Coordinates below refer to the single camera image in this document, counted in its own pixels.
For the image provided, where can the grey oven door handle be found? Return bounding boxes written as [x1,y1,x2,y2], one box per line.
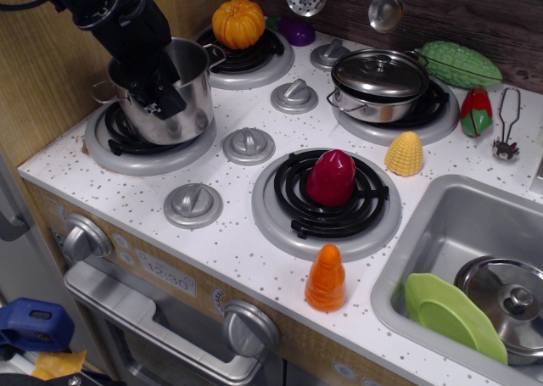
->
[64,262,267,385]

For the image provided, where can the grey fridge handle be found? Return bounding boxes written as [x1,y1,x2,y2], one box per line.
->
[1,177,29,242]

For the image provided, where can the back right stove burner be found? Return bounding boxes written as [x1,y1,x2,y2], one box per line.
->
[332,77,460,146]

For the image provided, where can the steel pot in sink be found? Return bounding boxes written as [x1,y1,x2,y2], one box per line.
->
[455,256,542,366]

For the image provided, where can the grey stovetop knob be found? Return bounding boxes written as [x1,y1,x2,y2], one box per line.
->
[310,38,350,71]
[270,79,319,115]
[222,127,276,166]
[163,183,223,229]

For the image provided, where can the green plastic plate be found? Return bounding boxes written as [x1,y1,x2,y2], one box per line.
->
[403,273,508,365]

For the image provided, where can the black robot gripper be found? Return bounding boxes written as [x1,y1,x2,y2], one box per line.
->
[73,0,188,120]

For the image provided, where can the grey sink basin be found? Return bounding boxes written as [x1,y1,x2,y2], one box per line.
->
[371,176,542,385]

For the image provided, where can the left oven dial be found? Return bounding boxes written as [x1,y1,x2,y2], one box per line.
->
[63,213,114,262]

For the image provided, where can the stove burner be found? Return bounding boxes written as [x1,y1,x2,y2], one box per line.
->
[332,77,460,146]
[85,105,217,176]
[251,149,401,261]
[194,28,294,91]

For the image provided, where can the yellow toy corn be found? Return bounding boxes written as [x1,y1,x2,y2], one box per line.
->
[384,131,423,176]

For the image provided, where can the right oven dial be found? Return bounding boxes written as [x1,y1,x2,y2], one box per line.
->
[222,299,281,358]

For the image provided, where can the front left stove burner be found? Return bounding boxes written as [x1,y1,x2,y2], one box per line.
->
[85,105,217,176]

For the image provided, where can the red green toy pepper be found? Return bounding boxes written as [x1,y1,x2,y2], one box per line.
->
[460,87,493,137]

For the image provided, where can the steel pan with lid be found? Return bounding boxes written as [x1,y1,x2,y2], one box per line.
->
[327,48,429,124]

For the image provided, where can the blue clamp tool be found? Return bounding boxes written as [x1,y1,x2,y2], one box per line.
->
[1,298,76,361]

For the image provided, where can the back left stove burner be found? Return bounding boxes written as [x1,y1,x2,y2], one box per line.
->
[194,28,294,91]

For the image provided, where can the grey stovetop knob front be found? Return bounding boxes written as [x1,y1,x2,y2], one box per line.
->
[163,183,223,229]

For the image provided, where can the grey stovetop knob upper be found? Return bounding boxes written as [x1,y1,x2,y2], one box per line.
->
[270,79,319,115]

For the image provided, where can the hanging steel ladle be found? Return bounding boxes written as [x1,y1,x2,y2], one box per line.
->
[368,0,404,34]

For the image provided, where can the front right stove burner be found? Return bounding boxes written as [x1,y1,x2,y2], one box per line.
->
[251,149,401,261]

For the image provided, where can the orange toy pumpkin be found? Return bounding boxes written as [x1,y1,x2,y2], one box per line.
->
[211,0,266,50]

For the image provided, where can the orange toy carrot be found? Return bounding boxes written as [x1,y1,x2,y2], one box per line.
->
[305,244,346,312]

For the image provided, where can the grey stovetop knob back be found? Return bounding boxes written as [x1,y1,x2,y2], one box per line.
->
[310,38,350,71]

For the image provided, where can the small metal tongs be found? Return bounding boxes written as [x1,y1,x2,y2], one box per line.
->
[492,87,521,160]

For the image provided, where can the dark red toy pepper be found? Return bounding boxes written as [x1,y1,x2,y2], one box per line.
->
[305,149,356,207]

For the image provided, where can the oven dial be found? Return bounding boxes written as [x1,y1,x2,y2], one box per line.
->
[222,299,281,358]
[63,213,114,262]

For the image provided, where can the grey stovetop knob middle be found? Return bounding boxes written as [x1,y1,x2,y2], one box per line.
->
[222,127,276,166]

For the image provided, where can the green toy bitter gourd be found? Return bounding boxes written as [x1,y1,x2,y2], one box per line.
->
[415,41,502,89]

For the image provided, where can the purple toy eggplant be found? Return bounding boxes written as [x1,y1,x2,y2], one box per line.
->
[266,16,316,47]

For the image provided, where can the tall steel pot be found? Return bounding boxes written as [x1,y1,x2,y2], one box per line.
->
[102,38,226,145]

